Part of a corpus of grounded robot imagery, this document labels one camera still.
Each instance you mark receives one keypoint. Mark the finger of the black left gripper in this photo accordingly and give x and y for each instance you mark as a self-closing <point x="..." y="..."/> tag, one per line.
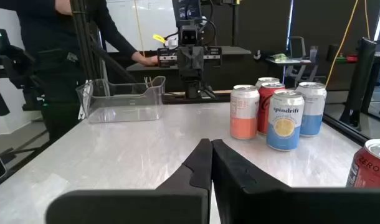
<point x="183" y="62"/>
<point x="197" y="62"/>

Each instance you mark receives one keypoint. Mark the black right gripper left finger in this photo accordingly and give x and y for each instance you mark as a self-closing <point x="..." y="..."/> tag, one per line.
<point x="190" y="199"/>

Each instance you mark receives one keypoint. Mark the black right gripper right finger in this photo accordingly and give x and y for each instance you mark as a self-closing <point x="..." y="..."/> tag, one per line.
<point x="271" y="205"/>

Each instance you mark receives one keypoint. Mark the orange white spindrift can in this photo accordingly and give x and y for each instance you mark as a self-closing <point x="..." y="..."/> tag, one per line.
<point x="244" y="118"/>

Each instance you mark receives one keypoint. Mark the blue white spindrift can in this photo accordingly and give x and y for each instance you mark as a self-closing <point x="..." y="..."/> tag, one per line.
<point x="285" y="124"/>
<point x="314" y="109"/>

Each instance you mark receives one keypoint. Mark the white soda can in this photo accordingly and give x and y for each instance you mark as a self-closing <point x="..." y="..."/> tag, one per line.
<point x="266" y="80"/>

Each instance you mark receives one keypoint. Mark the yellow tag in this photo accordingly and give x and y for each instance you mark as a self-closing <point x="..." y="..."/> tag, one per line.
<point x="159" y="38"/>

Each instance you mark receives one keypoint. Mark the person's hand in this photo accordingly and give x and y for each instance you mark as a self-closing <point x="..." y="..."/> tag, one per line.
<point x="146" y="59"/>

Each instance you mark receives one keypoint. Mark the wooden board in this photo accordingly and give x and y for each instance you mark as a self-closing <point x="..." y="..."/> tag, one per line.
<point x="223" y="91"/>

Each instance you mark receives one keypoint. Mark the whiteboard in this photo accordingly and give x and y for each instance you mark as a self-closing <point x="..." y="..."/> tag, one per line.
<point x="127" y="18"/>

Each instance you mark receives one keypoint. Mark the green item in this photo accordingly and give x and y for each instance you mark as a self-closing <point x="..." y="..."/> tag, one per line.
<point x="278" y="57"/>

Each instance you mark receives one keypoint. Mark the small side table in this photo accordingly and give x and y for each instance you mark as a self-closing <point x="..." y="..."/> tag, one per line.
<point x="289" y="61"/>

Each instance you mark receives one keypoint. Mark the grey office chair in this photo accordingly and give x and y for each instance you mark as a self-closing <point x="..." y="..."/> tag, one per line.
<point x="297" y="71"/>

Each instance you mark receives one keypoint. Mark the red cola zero can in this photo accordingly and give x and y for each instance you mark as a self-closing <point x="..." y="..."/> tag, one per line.
<point x="370" y="168"/>

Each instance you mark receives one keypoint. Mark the person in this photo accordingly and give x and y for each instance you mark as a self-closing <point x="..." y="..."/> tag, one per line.
<point x="53" y="62"/>

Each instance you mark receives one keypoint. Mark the clear cup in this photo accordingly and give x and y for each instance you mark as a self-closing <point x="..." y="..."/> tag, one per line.
<point x="313" y="53"/>

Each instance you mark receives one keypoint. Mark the red item on shelf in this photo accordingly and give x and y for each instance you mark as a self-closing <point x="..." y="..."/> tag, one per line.
<point x="352" y="58"/>

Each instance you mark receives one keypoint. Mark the black floor stand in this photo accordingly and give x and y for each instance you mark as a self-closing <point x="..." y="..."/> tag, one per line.
<point x="361" y="77"/>

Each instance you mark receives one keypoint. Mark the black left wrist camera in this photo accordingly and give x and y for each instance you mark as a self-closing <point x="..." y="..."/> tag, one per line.
<point x="189" y="35"/>

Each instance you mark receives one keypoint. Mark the black camera frame post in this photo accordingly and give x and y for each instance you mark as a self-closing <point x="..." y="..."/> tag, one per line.
<point x="84" y="40"/>

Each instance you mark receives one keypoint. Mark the black camera rig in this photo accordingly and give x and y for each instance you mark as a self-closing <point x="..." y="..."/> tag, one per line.
<point x="9" y="62"/>

